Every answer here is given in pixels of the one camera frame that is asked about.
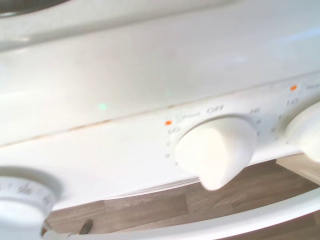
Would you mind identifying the white burner knob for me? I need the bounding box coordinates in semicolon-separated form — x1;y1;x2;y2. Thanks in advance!
283;101;320;163
174;113;259;192

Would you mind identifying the white electric stove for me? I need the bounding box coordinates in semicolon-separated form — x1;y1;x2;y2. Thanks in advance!
0;0;320;213

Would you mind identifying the large white oven dial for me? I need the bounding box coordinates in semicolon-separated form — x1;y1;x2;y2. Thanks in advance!
0;166;64;240

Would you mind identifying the white oven door with handle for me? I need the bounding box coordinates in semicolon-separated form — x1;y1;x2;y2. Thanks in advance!
41;152;320;240

